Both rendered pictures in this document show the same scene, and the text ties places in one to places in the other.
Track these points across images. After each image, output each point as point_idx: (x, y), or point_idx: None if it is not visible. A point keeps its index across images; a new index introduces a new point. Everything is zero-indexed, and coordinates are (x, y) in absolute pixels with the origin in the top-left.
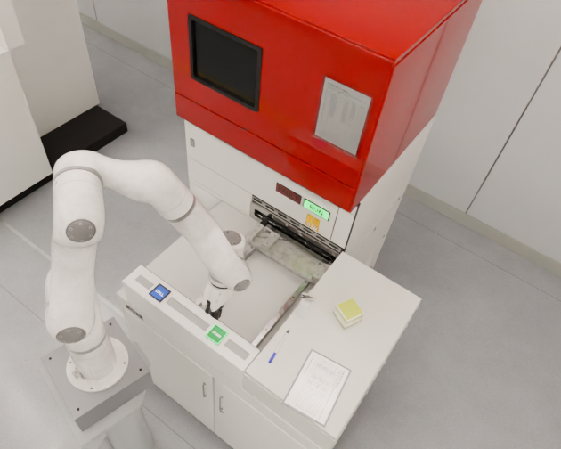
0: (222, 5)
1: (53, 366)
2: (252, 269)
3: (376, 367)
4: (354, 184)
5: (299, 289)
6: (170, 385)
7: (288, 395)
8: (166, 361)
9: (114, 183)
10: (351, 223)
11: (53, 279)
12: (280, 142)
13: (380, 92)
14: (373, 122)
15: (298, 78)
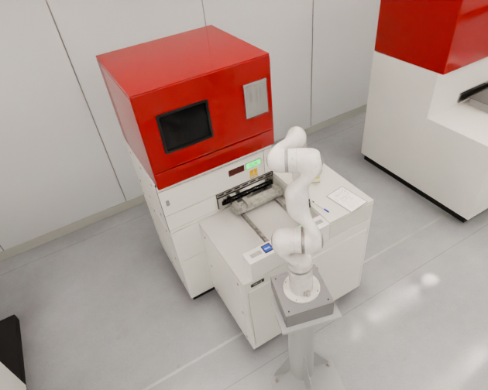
0: (176, 94)
1: (295, 309)
2: (256, 219)
3: (342, 178)
4: (272, 126)
5: (280, 201)
6: None
7: (348, 209)
8: None
9: (295, 145)
10: None
11: (304, 217)
12: (230, 140)
13: (268, 71)
14: (269, 87)
15: (230, 97)
